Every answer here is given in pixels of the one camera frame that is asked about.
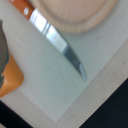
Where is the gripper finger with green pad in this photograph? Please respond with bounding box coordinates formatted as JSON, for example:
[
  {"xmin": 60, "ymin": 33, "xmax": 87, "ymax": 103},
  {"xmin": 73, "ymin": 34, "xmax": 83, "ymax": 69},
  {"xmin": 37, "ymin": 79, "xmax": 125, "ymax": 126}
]
[{"xmin": 0, "ymin": 20, "xmax": 9, "ymax": 88}]

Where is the yellow toy bread loaf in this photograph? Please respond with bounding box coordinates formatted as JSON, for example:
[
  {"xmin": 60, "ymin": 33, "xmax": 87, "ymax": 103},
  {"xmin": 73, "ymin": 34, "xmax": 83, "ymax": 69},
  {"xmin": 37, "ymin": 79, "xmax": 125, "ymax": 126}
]
[{"xmin": 0, "ymin": 56, "xmax": 24, "ymax": 98}]

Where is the beige woven placemat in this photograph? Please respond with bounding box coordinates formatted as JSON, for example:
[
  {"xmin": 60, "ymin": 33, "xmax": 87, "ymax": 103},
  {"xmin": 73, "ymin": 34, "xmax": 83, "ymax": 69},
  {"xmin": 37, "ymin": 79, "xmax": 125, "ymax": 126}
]
[{"xmin": 0, "ymin": 0, "xmax": 128, "ymax": 128}]

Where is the round wooden plate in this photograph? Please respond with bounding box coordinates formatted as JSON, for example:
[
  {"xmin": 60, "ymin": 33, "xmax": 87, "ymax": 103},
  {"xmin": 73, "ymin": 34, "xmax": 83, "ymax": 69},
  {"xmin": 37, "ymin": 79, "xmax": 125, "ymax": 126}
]
[{"xmin": 30, "ymin": 0, "xmax": 117, "ymax": 34}]

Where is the knife with orange handle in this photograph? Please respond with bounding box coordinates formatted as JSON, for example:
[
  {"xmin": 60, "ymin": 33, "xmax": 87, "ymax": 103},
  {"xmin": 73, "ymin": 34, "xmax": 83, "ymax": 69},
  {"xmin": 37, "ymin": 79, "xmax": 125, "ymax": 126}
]
[{"xmin": 9, "ymin": 0, "xmax": 86, "ymax": 80}]

